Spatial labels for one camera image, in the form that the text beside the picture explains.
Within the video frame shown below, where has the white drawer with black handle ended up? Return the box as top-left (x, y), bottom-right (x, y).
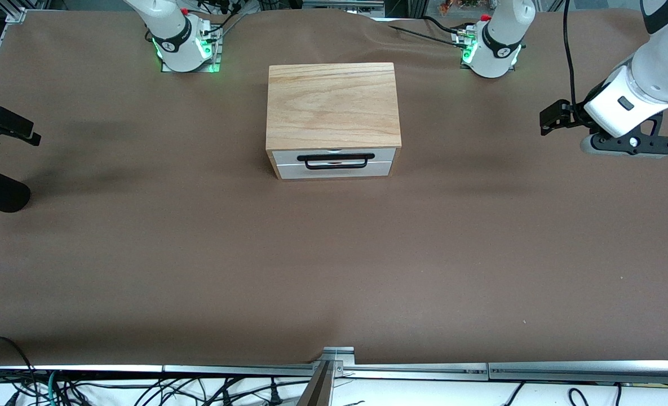
top-left (272, 148), bottom-right (398, 170)

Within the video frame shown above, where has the light wooden drawer cabinet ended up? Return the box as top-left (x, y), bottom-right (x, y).
top-left (266, 62), bottom-right (402, 181)

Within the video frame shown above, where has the plain white drawer front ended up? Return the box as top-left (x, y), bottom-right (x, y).
top-left (276, 162), bottom-right (394, 180)

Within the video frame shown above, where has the colourful small objects pile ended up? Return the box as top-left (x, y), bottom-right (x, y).
top-left (437, 0), bottom-right (482, 15)

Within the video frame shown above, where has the brown table cover mat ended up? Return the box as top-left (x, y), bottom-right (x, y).
top-left (0, 7), bottom-right (668, 367)

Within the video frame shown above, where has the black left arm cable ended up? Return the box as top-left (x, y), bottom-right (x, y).
top-left (563, 0), bottom-right (581, 109)

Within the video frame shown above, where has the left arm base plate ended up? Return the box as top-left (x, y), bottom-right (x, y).
top-left (452, 25), bottom-right (519, 73)

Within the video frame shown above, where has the curved black base cable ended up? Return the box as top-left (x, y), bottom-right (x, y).
top-left (422, 15), bottom-right (465, 34)

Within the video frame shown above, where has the straight black sleeved cable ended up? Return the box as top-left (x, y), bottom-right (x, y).
top-left (389, 24), bottom-right (465, 46)

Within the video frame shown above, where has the black looping floor cable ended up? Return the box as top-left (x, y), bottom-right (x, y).
top-left (0, 336), bottom-right (37, 391)

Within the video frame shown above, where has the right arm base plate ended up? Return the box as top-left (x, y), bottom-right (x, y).
top-left (161, 23), bottom-right (222, 74)

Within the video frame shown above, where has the black base cable bunch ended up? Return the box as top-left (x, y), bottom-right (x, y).
top-left (205, 0), bottom-right (248, 40)

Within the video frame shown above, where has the thin white table rail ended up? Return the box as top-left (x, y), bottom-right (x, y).
top-left (0, 365), bottom-right (163, 374)

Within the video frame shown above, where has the aluminium frame bar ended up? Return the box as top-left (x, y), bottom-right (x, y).
top-left (303, 0), bottom-right (386, 10)

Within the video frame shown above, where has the wide aluminium table rail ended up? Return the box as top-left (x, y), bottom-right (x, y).
top-left (489, 360), bottom-right (668, 386)

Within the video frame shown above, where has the green floor cable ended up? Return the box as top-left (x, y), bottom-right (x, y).
top-left (45, 369), bottom-right (60, 406)

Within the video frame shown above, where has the long aluminium table rail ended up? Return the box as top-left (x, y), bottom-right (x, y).
top-left (163, 363), bottom-right (489, 380)

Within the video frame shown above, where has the aluminium camera mount post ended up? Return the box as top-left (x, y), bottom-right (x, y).
top-left (296, 346), bottom-right (357, 406)

